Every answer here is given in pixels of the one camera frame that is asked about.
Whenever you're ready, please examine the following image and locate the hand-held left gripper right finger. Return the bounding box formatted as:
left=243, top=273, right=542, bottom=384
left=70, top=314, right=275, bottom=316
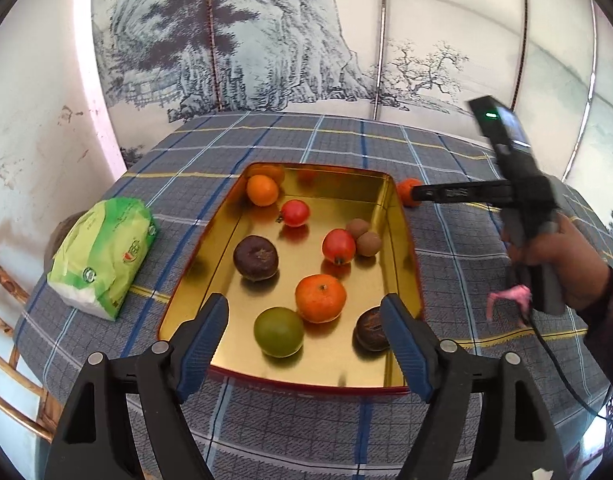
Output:
left=379, top=293, right=570, bottom=480

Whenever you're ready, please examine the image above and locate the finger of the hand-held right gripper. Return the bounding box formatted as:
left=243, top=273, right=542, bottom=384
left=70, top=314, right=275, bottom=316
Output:
left=413, top=181, right=513, bottom=207

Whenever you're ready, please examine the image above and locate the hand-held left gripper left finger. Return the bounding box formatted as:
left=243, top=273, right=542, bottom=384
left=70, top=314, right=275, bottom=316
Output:
left=45, top=292, right=230, bottom=480

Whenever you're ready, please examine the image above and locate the wrinkled dark passion fruit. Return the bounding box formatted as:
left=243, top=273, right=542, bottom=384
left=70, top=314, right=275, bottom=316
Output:
left=354, top=307, right=391, bottom=352

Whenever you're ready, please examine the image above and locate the small orange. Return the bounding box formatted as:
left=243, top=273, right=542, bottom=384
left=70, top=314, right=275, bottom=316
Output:
left=397, top=178, right=424, bottom=209
left=246, top=175, right=280, bottom=208

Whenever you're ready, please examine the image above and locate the large mandarin orange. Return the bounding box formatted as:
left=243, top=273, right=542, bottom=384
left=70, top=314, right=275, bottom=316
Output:
left=295, top=274, right=348, bottom=324

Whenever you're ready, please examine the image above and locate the red tomato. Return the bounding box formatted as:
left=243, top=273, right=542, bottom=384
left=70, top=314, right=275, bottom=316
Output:
left=279, top=199, right=310, bottom=227
left=321, top=229, right=357, bottom=266

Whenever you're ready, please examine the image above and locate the gold metal tin tray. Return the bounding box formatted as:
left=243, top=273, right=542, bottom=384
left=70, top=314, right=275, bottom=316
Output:
left=156, top=162, right=425, bottom=395

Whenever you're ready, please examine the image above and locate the person's right forearm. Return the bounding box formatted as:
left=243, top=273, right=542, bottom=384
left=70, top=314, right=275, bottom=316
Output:
left=579, top=261, right=613, bottom=366

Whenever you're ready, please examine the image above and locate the person's right hand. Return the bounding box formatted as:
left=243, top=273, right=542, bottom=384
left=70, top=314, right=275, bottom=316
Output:
left=501, top=214, right=613, bottom=312

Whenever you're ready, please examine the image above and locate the green citrus fruit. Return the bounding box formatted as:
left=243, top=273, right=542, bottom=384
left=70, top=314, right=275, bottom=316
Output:
left=253, top=307, right=306, bottom=358

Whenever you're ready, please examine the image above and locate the purple passion fruit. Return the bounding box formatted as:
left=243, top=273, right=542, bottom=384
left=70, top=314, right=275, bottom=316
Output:
left=233, top=235, right=280, bottom=281

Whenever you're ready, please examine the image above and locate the pink tag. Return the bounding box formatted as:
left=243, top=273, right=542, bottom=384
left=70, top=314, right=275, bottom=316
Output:
left=487, top=284, right=533, bottom=322

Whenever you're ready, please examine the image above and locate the green tissue pack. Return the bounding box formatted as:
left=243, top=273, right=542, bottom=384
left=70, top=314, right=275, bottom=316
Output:
left=47, top=197, right=160, bottom=322

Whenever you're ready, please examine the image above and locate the wooden chair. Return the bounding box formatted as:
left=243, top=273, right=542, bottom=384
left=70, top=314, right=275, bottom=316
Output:
left=0, top=237, right=62, bottom=443

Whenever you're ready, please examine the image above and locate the landscape painted folding screen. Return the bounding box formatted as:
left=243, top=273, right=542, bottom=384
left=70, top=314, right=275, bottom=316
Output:
left=91, top=0, right=613, bottom=256

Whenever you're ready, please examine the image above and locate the black cable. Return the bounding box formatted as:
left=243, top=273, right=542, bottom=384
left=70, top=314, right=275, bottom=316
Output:
left=527, top=309, right=610, bottom=418

